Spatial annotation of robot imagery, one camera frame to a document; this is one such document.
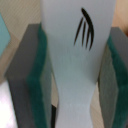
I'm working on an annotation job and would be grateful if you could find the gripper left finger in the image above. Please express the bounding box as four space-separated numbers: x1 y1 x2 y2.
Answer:
6 24 51 128

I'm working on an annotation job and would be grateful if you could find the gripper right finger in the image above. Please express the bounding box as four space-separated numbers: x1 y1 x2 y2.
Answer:
98 27 128 128

